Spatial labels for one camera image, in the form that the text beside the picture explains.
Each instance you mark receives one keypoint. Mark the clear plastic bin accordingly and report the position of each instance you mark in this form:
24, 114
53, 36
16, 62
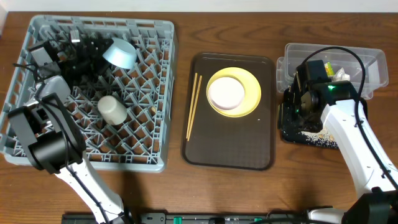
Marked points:
374, 61

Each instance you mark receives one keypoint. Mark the yellow plate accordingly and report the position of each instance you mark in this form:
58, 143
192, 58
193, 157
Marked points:
251, 86

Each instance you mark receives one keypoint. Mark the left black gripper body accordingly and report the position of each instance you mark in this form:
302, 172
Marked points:
86, 51

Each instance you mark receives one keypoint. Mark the white tissue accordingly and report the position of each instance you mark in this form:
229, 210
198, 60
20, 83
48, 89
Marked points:
340, 75

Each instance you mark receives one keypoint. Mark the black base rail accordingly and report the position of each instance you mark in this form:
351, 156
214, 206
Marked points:
162, 218

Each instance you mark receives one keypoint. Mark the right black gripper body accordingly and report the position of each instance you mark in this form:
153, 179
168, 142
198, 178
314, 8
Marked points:
304, 121

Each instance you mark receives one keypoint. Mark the green orange snack wrapper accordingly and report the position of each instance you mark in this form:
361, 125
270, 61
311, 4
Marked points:
329, 70

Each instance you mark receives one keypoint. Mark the black waste tray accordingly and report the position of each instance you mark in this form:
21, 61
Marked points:
330, 94

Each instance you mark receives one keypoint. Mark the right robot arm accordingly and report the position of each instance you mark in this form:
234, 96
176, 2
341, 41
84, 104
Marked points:
374, 176

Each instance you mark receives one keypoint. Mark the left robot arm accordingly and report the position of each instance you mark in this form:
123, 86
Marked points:
49, 136

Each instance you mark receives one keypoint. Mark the grey dishwasher rack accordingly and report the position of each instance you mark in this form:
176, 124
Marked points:
141, 142

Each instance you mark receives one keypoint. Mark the leftover rice and scraps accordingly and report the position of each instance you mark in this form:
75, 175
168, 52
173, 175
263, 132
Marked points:
290, 124

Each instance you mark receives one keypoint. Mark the light blue bowl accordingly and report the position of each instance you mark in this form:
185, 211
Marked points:
121, 54

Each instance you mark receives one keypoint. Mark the brown serving tray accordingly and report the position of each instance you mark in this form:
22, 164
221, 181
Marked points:
247, 142

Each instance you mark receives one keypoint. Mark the white cup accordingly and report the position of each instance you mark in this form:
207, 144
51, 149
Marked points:
112, 110

